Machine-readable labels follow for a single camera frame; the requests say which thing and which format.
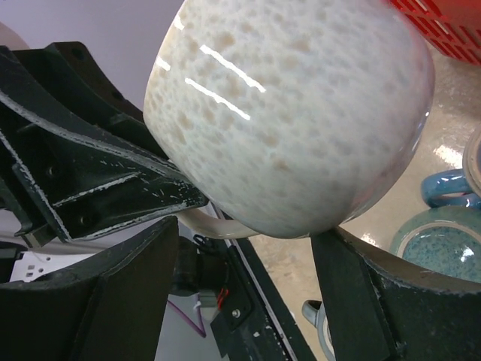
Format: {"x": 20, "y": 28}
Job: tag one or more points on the grey blue mug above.
{"x": 314, "y": 312}

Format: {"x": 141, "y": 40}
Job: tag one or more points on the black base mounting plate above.
{"x": 224, "y": 306}

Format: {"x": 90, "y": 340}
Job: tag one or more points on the light blue tall mug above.
{"x": 456, "y": 187}

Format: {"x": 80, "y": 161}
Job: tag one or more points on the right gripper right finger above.
{"x": 381, "y": 307}

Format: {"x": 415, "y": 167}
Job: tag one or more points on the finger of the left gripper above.
{"x": 70, "y": 74}
{"x": 65, "y": 178}

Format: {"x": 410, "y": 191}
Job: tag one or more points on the teal green mug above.
{"x": 445, "y": 240}

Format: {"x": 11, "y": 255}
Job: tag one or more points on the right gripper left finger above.
{"x": 109, "y": 306}

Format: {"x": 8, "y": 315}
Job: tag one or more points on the red plastic shopping basket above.
{"x": 451, "y": 26}

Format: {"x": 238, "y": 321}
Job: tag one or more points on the white speckled mug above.
{"x": 292, "y": 117}

